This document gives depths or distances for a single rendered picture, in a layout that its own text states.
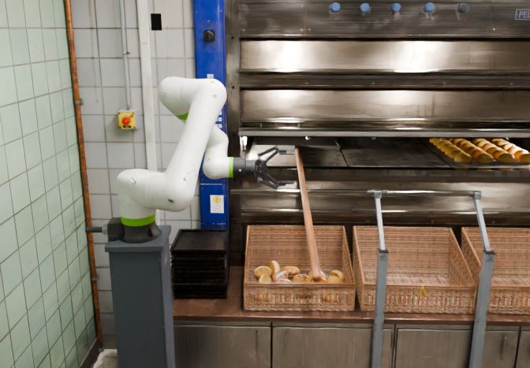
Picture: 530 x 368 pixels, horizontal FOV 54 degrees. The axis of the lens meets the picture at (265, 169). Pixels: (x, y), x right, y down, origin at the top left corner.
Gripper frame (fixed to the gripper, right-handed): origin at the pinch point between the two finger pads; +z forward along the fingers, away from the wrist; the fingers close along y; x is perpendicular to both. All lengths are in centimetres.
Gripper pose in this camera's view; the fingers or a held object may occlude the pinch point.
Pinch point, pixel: (291, 168)
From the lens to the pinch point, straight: 233.1
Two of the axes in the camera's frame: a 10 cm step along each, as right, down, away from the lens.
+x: -0.3, 2.6, -9.6
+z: 10.0, 0.1, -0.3
